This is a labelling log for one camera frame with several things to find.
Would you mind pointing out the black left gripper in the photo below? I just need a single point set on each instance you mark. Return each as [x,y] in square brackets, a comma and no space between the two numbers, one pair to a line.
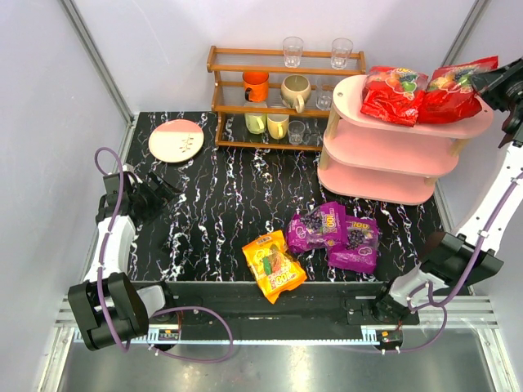
[152,193]

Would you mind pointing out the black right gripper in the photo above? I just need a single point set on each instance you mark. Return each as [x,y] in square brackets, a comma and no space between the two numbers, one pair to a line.
[491,86]

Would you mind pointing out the red candy bag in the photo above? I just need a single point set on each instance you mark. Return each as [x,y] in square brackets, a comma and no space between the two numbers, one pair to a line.
[393,95]
[450,96]

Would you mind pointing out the pink and cream plate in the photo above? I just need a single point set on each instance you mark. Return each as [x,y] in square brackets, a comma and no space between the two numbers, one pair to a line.
[176,141]

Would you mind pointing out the purple candy bag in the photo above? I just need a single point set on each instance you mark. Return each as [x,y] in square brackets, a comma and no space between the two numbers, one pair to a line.
[359,251]
[323,227]

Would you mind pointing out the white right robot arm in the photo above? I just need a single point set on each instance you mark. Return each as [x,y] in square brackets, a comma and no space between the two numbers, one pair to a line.
[467,255]

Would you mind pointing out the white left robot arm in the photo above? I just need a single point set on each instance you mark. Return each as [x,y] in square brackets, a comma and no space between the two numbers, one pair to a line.
[106,302]

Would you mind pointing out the orange candy bag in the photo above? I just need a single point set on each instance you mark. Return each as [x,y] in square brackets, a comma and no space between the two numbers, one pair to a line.
[273,268]

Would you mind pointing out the pink three-tier shelf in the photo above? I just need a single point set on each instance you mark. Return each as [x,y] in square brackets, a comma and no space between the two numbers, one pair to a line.
[364,157]

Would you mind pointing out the clear glass bottom shelf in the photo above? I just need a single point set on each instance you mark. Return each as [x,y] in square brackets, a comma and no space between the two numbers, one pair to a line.
[296,132]

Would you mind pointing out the clear glass shelf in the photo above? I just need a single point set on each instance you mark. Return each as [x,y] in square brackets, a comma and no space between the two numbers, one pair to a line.
[296,132]
[324,96]

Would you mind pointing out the clear glass middle shelf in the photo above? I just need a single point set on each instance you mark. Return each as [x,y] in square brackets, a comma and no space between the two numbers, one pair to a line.
[324,96]

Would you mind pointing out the pale green mug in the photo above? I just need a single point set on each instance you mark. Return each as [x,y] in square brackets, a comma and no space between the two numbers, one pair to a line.
[255,123]

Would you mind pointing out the cream yellow mug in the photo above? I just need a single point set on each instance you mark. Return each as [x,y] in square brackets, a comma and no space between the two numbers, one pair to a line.
[277,125]

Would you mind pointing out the brown wooden cup rack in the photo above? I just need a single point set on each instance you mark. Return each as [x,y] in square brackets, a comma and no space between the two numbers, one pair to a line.
[227,65]

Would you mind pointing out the clear glass top right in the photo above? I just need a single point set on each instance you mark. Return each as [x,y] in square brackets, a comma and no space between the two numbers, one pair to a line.
[341,50]

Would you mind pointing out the clear glass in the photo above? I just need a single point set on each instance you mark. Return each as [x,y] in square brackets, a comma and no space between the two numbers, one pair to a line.
[292,50]
[341,50]

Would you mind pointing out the orange mug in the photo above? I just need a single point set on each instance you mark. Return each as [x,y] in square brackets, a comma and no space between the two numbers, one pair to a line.
[256,86]

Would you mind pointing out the beige round mug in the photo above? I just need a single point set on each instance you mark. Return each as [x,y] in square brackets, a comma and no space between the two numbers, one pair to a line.
[295,91]

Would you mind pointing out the clear glass top left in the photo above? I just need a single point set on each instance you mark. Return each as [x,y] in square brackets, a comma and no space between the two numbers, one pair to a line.
[292,50]

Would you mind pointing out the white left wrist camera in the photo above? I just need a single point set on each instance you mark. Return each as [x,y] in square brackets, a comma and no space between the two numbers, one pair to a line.
[128,169]

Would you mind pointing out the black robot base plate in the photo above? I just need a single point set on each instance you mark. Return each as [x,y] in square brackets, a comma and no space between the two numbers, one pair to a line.
[239,302]

